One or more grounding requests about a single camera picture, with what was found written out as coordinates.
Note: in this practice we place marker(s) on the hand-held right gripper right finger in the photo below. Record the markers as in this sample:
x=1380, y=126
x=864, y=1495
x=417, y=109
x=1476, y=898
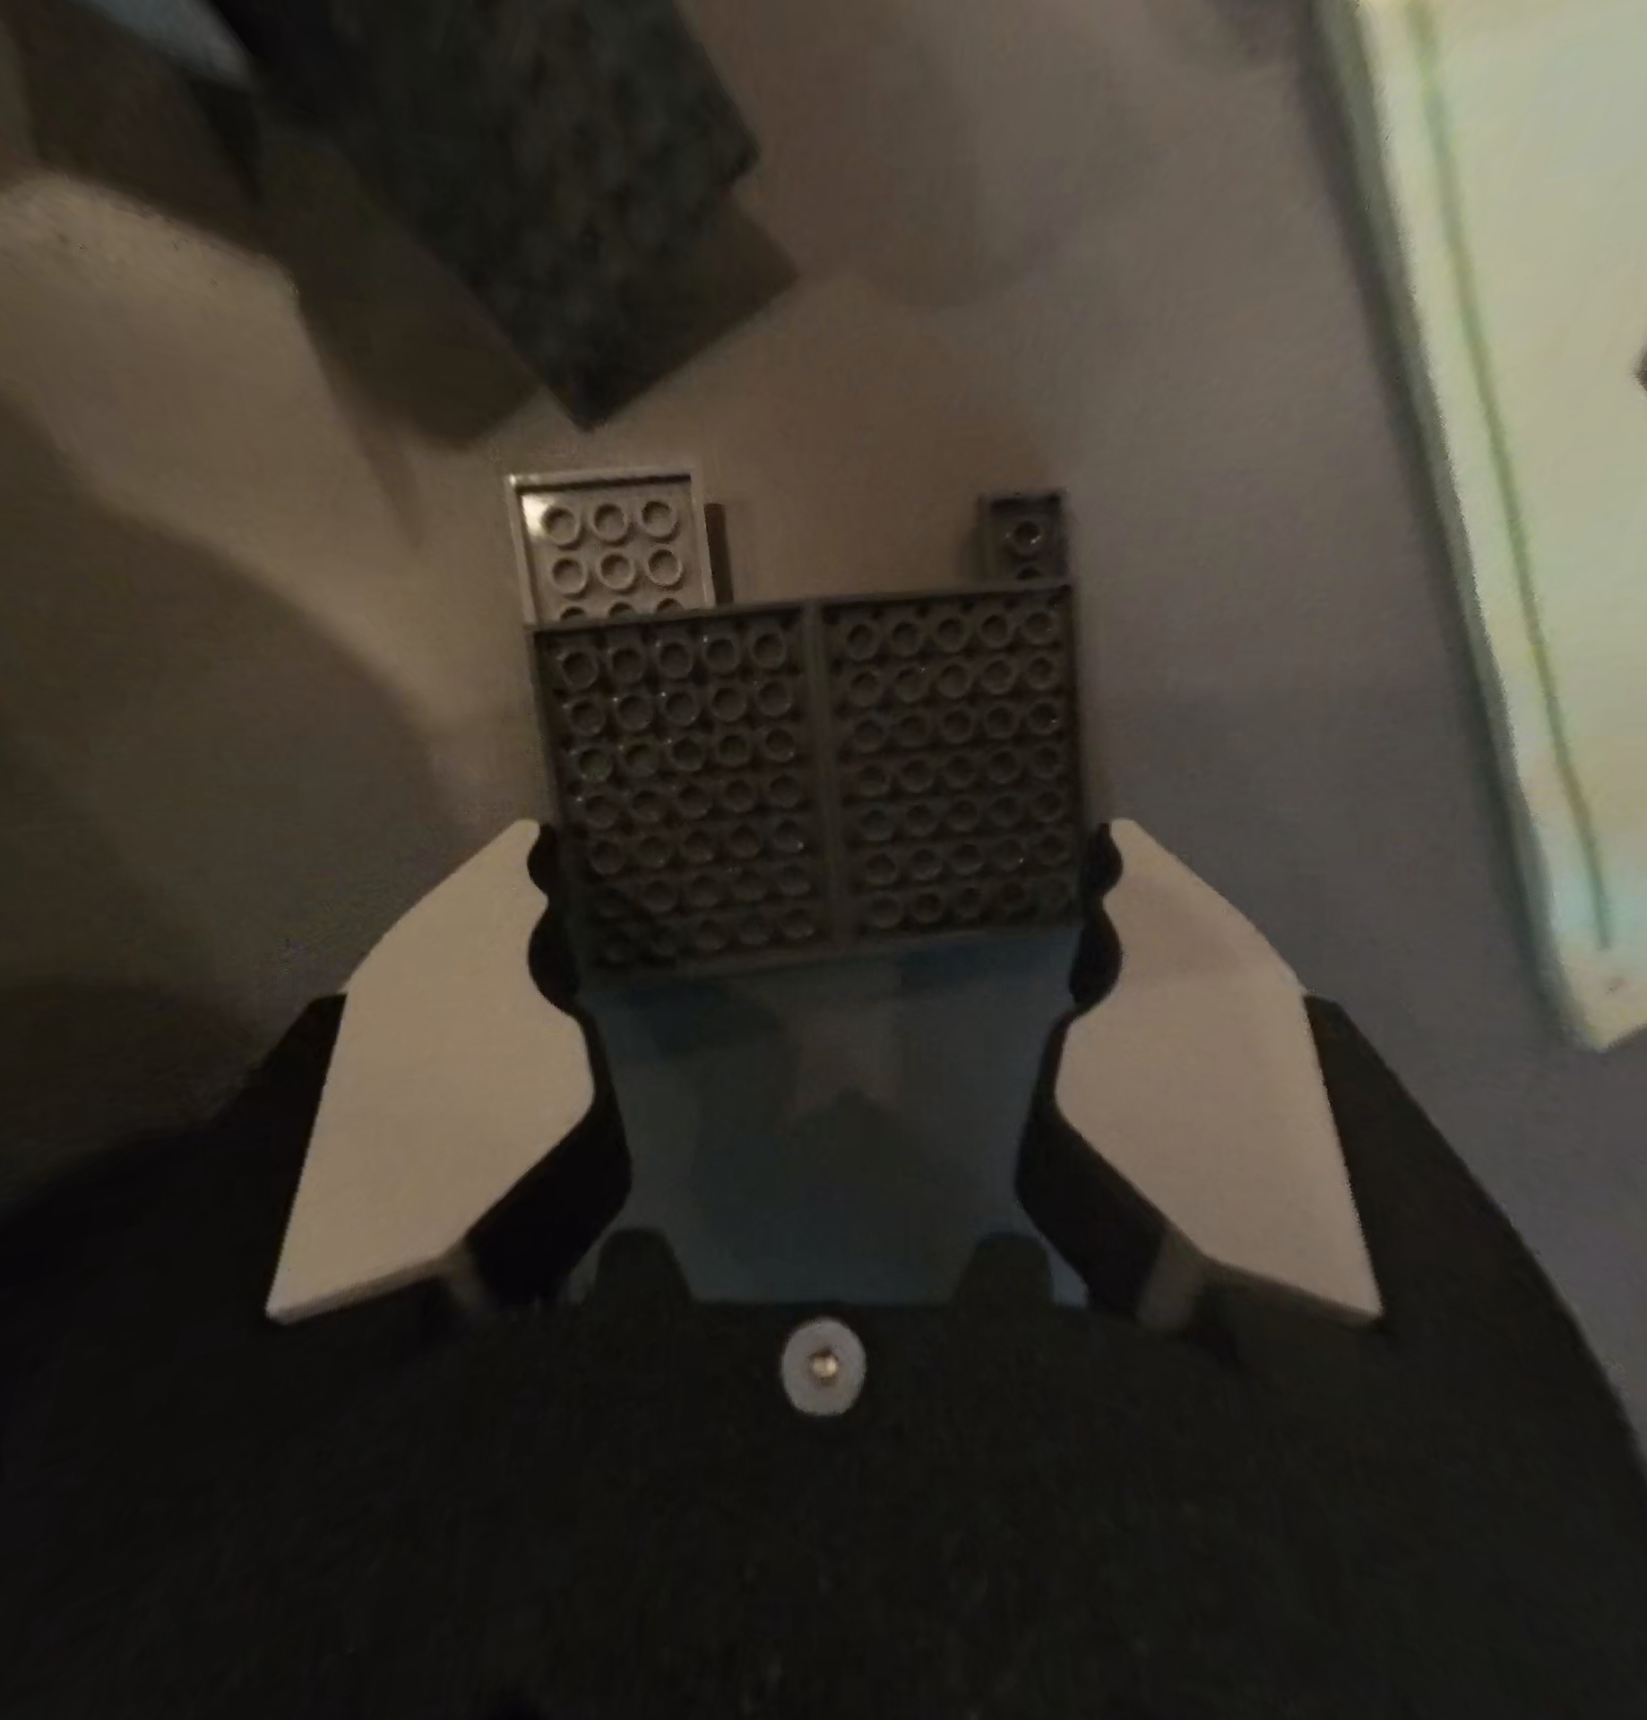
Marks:
x=1213, y=1103

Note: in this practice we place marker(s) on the grey studded toy plate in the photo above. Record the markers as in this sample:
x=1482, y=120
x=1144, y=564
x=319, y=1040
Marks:
x=582, y=203

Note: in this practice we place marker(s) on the instruction booklet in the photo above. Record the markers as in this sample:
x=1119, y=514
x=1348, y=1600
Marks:
x=1576, y=405

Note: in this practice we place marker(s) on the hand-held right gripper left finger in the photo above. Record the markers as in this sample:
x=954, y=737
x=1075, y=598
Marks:
x=434, y=1103

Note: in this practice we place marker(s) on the grey toy brick plate assembly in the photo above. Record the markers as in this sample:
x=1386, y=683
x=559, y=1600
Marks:
x=824, y=767

